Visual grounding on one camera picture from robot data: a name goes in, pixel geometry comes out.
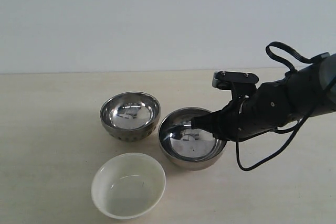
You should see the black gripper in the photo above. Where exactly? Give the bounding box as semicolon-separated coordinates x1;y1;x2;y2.
191;82;289;142

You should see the steel bowl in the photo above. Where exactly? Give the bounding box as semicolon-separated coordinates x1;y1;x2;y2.
99;91;161;142
157;107;227;171

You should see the white ceramic bowl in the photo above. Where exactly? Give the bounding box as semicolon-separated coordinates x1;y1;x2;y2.
91;153;166;220

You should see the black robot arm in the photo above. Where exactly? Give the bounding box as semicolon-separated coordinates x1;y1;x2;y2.
191;54;335;142

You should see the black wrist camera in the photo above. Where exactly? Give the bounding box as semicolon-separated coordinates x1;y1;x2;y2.
212;71;259;100

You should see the thin black cable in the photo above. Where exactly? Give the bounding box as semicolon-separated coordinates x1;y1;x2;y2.
230;82;326;172

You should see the flat black ribbon cable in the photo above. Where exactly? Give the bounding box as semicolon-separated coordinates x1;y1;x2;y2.
265;41;316;74

